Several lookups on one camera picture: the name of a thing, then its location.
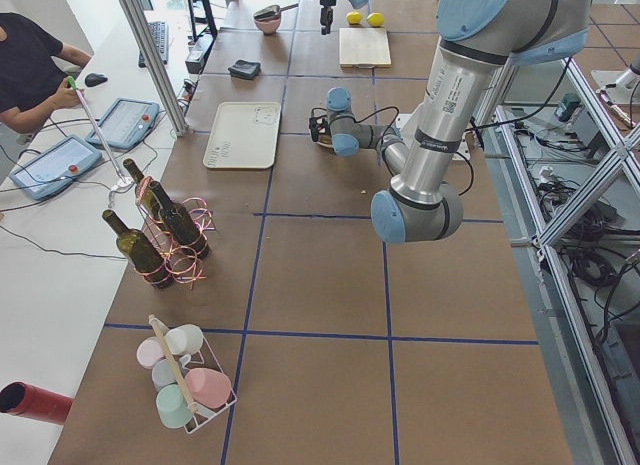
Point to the grey folded cloth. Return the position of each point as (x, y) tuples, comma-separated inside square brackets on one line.
[(246, 70)]

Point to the black computer mouse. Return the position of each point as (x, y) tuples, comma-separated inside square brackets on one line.
[(94, 79)]

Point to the wooden cutting board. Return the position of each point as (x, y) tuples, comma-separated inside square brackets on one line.
[(364, 48)]

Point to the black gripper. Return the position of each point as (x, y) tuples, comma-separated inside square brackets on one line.
[(327, 7), (320, 133)]

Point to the light pink cup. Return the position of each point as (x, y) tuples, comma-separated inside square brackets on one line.
[(149, 353)]

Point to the person in black shirt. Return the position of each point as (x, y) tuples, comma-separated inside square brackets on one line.
[(33, 87)]

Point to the yellow lemon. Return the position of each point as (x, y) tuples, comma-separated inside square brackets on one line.
[(354, 17), (375, 19)]

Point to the white wire cup rack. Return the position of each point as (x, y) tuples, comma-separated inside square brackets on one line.
[(181, 365)]

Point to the far blue teach pendant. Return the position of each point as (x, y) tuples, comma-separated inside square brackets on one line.
[(127, 121)]

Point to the white cup on rack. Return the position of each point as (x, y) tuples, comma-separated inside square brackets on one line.
[(184, 339)]

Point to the right yellow lemon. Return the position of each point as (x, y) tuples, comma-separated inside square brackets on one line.
[(375, 19)]

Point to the metal scoop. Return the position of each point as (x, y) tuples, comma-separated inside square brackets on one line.
[(272, 12)]

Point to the black keyboard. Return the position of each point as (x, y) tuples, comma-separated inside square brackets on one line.
[(159, 31)]

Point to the red cylinder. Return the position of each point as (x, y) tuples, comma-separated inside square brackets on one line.
[(28, 401)]

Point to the left yellow lemon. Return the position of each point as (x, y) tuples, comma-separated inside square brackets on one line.
[(354, 17)]

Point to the near blue teach pendant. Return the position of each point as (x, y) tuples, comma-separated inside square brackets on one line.
[(54, 170)]

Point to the pink cup on rack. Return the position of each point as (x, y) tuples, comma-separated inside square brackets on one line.
[(209, 387)]

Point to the white plate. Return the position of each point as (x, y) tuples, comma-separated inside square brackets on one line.
[(325, 141)]

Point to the grey cup on rack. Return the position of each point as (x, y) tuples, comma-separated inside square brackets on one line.
[(162, 375)]

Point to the copper wire bottle rack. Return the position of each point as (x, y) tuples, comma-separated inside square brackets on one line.
[(182, 262)]

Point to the blue teach pendant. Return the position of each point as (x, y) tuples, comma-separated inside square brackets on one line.
[(54, 170), (127, 121)]

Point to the aluminium frame post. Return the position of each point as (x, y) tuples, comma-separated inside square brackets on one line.
[(139, 26)]

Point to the pink stick tool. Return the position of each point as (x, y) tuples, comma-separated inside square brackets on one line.
[(123, 182)]

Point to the pink bowl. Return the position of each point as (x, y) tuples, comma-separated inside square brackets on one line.
[(268, 27)]

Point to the white bear tray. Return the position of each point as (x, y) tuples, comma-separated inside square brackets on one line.
[(244, 136)]

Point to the mint green cup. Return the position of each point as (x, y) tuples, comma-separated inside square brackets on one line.
[(172, 407)]

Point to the dark green wine bottle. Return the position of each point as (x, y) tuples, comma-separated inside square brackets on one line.
[(141, 253)]

